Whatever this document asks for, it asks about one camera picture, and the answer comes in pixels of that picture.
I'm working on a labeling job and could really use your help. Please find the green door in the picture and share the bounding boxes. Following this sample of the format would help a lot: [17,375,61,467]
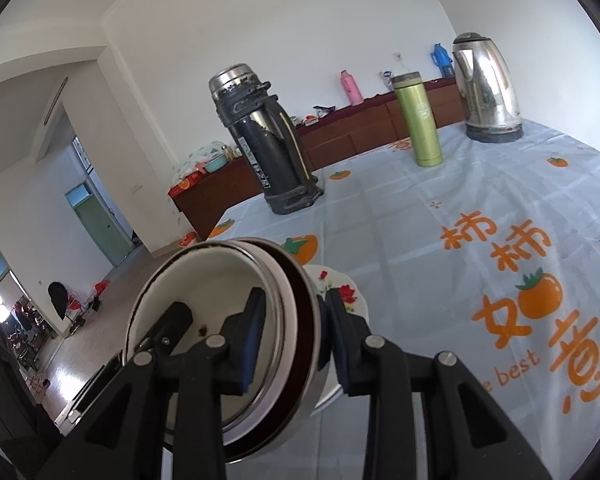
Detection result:
[66,182,134,266]

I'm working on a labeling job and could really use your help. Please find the pink thermos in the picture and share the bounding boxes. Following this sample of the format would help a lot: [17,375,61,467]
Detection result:
[340,70,364,106]

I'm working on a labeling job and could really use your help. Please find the white red-flower plate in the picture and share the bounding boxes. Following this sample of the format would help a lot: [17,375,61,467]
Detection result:
[304,264,370,414]

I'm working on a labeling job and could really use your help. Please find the mesh food cover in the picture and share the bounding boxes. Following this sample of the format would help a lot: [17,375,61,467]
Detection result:
[172,141,230,184]

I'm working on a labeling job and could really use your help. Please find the stainless steel bowl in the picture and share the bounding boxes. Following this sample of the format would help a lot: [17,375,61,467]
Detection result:
[164,237,324,466]

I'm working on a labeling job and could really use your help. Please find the green tumbler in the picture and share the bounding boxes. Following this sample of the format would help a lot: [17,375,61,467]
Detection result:
[391,72,443,167]

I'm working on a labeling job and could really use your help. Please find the large black thermos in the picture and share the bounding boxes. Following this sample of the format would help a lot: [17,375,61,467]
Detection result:
[209,63,324,214]

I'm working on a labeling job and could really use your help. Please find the blue thermos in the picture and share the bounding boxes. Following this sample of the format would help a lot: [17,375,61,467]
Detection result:
[430,44,455,78]

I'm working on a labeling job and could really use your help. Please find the dark wooden sideboard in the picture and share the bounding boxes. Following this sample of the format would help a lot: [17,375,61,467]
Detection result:
[169,78,464,240]

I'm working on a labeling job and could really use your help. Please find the light blue printed tablecloth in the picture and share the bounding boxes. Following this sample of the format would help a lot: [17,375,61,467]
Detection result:
[213,122,600,479]

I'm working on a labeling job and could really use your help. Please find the stainless electric kettle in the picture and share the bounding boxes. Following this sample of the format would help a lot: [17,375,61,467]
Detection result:
[452,32,524,143]

